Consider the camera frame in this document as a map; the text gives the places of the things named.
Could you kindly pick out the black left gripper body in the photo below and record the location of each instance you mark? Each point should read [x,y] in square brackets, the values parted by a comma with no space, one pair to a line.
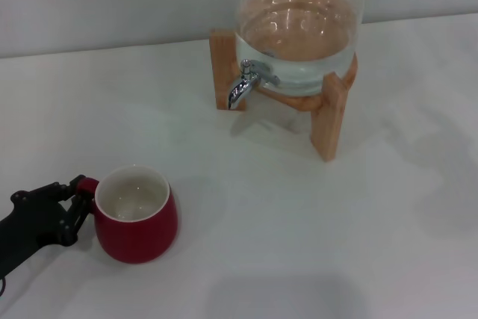
[33,218]

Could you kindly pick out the red ceramic cup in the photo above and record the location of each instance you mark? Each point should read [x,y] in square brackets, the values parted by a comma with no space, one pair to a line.
[138,233]

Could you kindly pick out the chrome faucet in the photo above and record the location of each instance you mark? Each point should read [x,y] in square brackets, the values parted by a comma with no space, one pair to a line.
[242,85]

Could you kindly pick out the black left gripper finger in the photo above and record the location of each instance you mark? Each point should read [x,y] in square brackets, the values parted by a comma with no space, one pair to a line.
[71,186]
[76,218]

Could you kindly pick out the wooden dispenser stand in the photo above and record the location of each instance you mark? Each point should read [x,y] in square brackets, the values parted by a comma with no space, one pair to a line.
[330,124]

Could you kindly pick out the clear glass water dispenser jar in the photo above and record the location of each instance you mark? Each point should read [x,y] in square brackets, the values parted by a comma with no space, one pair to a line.
[298,68]

